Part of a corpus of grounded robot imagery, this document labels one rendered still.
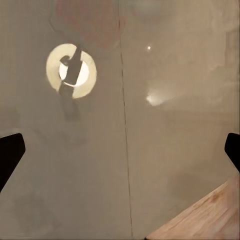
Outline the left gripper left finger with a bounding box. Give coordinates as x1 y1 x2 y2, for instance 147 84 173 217
0 133 26 192

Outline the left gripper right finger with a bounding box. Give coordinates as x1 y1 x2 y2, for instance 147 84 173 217
224 132 240 171

